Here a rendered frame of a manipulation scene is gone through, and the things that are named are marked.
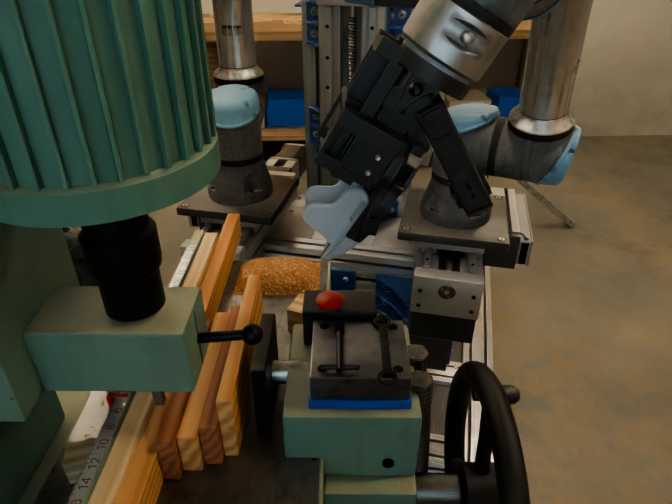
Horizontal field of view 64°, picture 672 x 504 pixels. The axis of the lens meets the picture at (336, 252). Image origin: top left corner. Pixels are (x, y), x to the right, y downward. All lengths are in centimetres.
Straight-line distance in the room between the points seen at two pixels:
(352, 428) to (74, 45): 40
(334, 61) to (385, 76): 73
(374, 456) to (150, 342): 25
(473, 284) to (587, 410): 102
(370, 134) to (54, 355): 33
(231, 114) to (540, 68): 60
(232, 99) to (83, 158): 85
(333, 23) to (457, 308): 62
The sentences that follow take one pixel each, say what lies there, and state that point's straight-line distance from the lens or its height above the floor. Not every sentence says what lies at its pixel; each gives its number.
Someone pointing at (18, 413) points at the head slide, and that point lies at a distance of 54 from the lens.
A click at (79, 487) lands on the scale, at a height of 96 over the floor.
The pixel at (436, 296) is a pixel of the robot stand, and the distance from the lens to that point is 108.
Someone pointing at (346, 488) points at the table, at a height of 87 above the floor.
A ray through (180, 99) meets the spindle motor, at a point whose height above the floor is 127.
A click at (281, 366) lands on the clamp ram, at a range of 58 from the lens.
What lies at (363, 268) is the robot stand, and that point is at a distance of 121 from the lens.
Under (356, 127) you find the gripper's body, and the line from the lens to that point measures 44.
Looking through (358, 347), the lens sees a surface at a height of 100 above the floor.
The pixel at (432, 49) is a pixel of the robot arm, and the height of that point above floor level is 128.
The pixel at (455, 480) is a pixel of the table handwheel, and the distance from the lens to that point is 67.
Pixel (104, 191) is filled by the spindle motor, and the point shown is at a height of 122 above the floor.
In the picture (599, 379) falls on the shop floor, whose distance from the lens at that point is 212.
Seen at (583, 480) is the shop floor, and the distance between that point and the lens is 181.
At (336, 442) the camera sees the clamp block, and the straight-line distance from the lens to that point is 56.
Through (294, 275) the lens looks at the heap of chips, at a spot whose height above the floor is 92.
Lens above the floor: 136
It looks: 32 degrees down
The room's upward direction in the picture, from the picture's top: straight up
